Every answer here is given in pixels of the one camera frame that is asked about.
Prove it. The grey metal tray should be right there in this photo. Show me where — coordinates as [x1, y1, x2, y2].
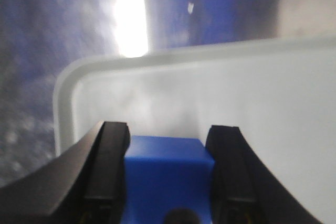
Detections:
[52, 35, 335, 223]

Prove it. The blue cube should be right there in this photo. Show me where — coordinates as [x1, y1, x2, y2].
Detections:
[121, 135, 215, 223]

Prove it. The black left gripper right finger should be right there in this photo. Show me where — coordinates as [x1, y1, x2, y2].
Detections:
[205, 125, 319, 223]

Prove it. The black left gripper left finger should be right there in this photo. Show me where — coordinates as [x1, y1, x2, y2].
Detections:
[1, 122, 130, 223]

